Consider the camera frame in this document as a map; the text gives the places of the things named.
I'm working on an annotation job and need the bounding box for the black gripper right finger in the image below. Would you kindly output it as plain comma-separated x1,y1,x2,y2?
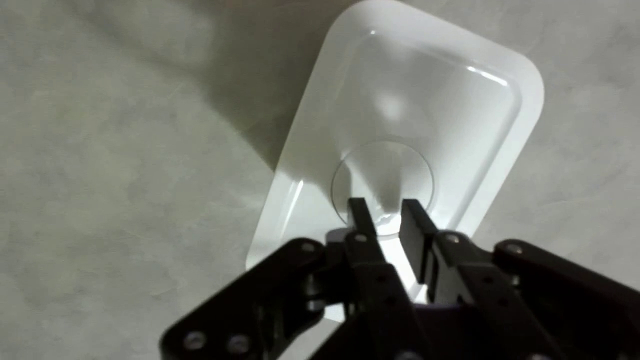
401,199,564,360

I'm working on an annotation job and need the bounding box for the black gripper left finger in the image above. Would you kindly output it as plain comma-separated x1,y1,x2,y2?
347,199,428,360

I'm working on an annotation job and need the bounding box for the white container lid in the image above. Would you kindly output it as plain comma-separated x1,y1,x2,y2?
246,0,545,301

